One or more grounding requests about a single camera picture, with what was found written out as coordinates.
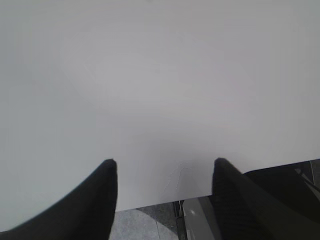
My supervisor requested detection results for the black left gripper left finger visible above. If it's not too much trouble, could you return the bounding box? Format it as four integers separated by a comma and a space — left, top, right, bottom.
0, 159, 118, 240

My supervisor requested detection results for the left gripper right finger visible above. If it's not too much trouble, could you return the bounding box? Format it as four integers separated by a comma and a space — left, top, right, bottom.
211, 158, 320, 240

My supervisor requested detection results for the grey table leg frame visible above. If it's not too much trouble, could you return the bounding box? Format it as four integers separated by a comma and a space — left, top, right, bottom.
173, 196, 222, 240

